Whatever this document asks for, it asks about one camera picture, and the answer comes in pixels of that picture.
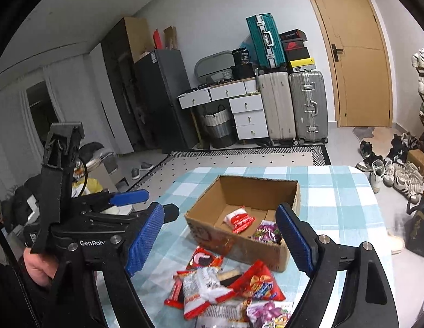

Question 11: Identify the white shoe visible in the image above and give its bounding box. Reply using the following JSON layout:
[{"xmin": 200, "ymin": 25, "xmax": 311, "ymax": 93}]
[{"xmin": 388, "ymin": 232, "xmax": 406, "ymax": 255}]

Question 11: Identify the black bag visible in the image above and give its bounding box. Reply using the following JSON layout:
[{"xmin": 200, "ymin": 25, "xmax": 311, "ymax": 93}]
[{"xmin": 232, "ymin": 48, "xmax": 255, "ymax": 79}]

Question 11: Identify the red chip bag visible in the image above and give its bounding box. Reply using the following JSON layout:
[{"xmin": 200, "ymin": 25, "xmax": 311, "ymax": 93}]
[{"xmin": 227, "ymin": 260, "xmax": 287, "ymax": 303}]

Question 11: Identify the wooden door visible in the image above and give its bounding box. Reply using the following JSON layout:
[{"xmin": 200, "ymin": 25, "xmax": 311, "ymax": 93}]
[{"xmin": 297, "ymin": 0, "xmax": 393, "ymax": 128}]

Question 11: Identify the red and white snack packet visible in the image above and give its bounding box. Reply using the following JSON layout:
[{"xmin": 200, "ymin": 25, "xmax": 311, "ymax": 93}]
[{"xmin": 223, "ymin": 206, "xmax": 256, "ymax": 235}]

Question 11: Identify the pile of sneakers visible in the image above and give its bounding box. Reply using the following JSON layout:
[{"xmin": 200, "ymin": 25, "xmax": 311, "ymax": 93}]
[{"xmin": 355, "ymin": 131, "xmax": 424, "ymax": 206}]

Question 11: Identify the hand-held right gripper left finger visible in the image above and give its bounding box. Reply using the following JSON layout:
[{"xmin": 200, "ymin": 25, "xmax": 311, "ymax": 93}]
[{"xmin": 50, "ymin": 202, "xmax": 165, "ymax": 328}]

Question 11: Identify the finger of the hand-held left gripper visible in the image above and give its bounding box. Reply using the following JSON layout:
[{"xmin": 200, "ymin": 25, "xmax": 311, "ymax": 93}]
[
  {"xmin": 85, "ymin": 189, "xmax": 150, "ymax": 210},
  {"xmin": 162, "ymin": 203, "xmax": 180, "ymax": 224}
]

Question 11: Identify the red wafer bar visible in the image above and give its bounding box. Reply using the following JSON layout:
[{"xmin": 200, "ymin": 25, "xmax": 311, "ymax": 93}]
[{"xmin": 163, "ymin": 273, "xmax": 185, "ymax": 310}]

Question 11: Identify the white and red crisp packet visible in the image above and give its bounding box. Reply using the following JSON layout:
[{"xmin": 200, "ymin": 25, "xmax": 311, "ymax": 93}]
[{"xmin": 178, "ymin": 267, "xmax": 236, "ymax": 321}]

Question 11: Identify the yellow and white shoe box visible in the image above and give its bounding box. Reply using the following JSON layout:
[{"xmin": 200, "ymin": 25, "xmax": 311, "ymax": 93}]
[{"xmin": 288, "ymin": 58, "xmax": 317, "ymax": 73}]

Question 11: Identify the white dresser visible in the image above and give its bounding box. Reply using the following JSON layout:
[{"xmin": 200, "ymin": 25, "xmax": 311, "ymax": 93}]
[{"xmin": 178, "ymin": 77, "xmax": 269, "ymax": 144}]

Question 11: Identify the grey oval mirror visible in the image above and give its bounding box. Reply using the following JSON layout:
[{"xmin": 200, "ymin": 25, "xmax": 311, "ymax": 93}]
[{"xmin": 194, "ymin": 51, "xmax": 235, "ymax": 83}]

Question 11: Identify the small brown cardboard box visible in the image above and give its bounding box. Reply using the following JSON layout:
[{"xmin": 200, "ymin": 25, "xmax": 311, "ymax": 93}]
[{"xmin": 407, "ymin": 148, "xmax": 424, "ymax": 178}]

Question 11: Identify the teal suitcase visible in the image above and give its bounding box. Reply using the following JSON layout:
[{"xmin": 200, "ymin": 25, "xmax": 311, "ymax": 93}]
[{"xmin": 246, "ymin": 14, "xmax": 287, "ymax": 69}]

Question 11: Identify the brown flat cardboard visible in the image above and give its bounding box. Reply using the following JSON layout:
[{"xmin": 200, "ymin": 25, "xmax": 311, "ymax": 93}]
[{"xmin": 163, "ymin": 25, "xmax": 178, "ymax": 51}]

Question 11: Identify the dark grey fridge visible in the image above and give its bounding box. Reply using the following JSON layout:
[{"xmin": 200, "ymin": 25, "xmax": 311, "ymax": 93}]
[{"xmin": 133, "ymin": 49, "xmax": 199, "ymax": 151}]

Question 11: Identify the beige suitcase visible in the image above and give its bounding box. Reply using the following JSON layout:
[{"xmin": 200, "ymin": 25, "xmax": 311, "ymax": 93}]
[{"xmin": 257, "ymin": 70, "xmax": 297, "ymax": 146}]

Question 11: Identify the person's left hand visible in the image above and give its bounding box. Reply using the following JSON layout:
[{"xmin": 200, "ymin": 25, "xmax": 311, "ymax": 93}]
[{"xmin": 23, "ymin": 246, "xmax": 60, "ymax": 286}]

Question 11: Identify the grey door mat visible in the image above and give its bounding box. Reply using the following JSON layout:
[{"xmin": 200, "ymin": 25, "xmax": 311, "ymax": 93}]
[{"xmin": 352, "ymin": 126, "xmax": 376, "ymax": 139}]

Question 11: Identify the dark brown wardrobe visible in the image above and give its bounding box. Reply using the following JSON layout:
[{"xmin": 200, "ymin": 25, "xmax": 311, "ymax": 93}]
[{"xmin": 101, "ymin": 17, "xmax": 154, "ymax": 151}]

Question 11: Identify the striped laundry basket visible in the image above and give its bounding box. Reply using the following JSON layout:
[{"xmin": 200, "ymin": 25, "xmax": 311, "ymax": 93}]
[{"xmin": 200, "ymin": 104, "xmax": 237, "ymax": 149}]

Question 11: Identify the purple candy packet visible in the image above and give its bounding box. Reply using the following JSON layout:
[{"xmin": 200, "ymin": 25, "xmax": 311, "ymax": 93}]
[
  {"xmin": 246, "ymin": 301, "xmax": 295, "ymax": 328},
  {"xmin": 250, "ymin": 219, "xmax": 284, "ymax": 245}
]

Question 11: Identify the clear cracker packet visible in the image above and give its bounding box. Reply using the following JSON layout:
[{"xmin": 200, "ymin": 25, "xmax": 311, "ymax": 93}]
[{"xmin": 215, "ymin": 268, "xmax": 245, "ymax": 288}]

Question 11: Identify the large black shoe box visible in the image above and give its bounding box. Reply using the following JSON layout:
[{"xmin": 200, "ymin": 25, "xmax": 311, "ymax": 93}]
[{"xmin": 284, "ymin": 48, "xmax": 311, "ymax": 63}]

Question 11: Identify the clear printed snack packet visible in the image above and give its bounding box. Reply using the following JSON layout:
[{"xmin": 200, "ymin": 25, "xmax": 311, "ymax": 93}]
[{"xmin": 196, "ymin": 299, "xmax": 252, "ymax": 328}]

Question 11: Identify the dark tote bag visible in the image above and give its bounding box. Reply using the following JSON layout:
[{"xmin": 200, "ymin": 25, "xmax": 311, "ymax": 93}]
[{"xmin": 405, "ymin": 184, "xmax": 424, "ymax": 258}]

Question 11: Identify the silver suitcase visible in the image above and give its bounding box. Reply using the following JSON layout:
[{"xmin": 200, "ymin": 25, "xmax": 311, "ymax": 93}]
[{"xmin": 289, "ymin": 71, "xmax": 329, "ymax": 145}]

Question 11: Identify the red sandwich cookie packet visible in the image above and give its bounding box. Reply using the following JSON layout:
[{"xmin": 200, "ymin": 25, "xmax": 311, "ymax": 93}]
[{"xmin": 185, "ymin": 246, "xmax": 223, "ymax": 274}]

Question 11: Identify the person's left forearm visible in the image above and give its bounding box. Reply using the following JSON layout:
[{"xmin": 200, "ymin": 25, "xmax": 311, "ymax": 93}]
[{"xmin": 0, "ymin": 260, "xmax": 42, "ymax": 328}]

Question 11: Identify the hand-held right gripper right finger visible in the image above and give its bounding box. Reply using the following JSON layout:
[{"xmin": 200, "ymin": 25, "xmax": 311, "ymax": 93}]
[{"xmin": 275, "ymin": 203, "xmax": 400, "ymax": 328}]

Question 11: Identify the patterned floor rug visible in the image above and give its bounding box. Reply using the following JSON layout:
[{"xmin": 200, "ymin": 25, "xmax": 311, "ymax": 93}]
[{"xmin": 126, "ymin": 143, "xmax": 332, "ymax": 206}]

